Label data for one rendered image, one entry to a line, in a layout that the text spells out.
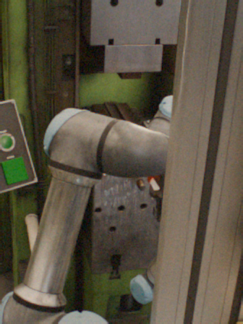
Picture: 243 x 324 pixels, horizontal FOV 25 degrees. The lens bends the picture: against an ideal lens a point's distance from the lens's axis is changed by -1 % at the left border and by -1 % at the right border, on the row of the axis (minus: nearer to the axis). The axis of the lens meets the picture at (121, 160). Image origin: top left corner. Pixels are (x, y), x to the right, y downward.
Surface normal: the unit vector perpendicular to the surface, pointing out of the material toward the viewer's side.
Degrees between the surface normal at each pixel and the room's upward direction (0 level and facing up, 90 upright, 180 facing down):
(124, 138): 43
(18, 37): 90
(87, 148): 76
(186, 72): 90
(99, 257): 90
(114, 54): 90
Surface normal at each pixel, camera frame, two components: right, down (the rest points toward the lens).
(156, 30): 0.23, 0.46
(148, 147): 0.55, -0.11
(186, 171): -0.10, 0.45
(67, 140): -0.46, -0.07
